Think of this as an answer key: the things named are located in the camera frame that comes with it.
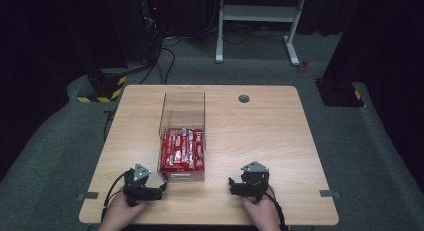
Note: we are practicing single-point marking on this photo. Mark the black stand base yellow mark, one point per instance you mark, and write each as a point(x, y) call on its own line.
point(339, 93)

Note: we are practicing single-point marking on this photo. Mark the small red floor object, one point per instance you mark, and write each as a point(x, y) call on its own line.
point(303, 66)

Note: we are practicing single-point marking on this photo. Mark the person's left hand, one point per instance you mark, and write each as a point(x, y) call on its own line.
point(120, 212)

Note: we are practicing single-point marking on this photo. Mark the clear acrylic box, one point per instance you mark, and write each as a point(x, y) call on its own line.
point(182, 114)

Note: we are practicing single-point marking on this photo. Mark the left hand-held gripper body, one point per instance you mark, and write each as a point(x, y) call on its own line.
point(136, 188)

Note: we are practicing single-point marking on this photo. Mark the person's right hand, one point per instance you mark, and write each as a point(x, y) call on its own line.
point(262, 213)

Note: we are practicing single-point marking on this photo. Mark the dark equipment rack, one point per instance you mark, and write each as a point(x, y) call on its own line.
point(150, 24)

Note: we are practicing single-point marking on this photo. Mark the grey round table grommet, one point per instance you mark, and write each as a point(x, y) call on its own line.
point(244, 98)

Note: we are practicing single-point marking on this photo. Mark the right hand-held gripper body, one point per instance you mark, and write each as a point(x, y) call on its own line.
point(255, 182)

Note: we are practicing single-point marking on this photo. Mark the row of red snack packets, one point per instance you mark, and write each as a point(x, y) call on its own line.
point(182, 150)

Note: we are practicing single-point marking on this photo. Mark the white metal stand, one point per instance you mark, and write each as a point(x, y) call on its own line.
point(256, 13)

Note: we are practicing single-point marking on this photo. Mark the grey tape strip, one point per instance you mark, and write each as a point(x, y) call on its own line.
point(329, 193)
point(88, 195)

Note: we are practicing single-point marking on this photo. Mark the black yellow striped stand base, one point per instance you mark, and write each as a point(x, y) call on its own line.
point(107, 87)

